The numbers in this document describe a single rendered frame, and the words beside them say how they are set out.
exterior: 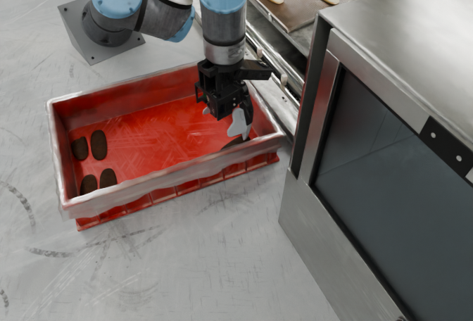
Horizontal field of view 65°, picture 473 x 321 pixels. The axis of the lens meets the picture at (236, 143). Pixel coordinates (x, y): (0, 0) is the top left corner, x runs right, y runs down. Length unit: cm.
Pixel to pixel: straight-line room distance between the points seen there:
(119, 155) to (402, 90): 71
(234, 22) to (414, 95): 35
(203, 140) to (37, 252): 43
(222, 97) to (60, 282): 46
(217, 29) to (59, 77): 69
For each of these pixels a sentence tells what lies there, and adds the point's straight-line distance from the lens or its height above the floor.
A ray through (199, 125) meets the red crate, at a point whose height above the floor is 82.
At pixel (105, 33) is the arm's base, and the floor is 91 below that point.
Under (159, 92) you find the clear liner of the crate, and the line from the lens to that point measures 100.
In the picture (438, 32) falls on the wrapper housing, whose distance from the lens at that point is 46.
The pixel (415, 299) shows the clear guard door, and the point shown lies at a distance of 51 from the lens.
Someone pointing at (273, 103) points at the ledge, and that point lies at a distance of 97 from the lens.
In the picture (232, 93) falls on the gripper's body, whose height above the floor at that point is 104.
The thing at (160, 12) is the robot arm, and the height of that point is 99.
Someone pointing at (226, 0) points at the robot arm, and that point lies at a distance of 61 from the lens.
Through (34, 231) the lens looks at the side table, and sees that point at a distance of 90.
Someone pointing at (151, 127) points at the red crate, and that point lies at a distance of 98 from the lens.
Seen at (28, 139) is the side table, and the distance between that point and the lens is 107.
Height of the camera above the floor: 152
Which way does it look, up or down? 50 degrees down
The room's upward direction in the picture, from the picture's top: straight up
